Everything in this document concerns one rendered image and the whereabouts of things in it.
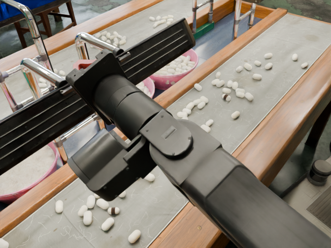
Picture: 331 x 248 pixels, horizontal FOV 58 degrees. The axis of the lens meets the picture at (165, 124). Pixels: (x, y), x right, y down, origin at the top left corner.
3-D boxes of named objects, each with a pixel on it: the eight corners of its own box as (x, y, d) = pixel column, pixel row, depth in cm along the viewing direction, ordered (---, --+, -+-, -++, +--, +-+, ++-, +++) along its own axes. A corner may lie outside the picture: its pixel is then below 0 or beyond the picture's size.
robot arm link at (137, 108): (184, 132, 37) (171, 106, 33) (144, 170, 36) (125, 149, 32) (151, 105, 41) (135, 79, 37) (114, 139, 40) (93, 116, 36)
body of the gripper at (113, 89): (102, 120, 46) (129, 147, 41) (65, 77, 38) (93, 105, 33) (133, 92, 47) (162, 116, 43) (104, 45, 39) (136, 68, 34)
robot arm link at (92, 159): (214, 171, 35) (199, 137, 28) (144, 244, 33) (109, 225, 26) (152, 120, 42) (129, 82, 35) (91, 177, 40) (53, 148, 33)
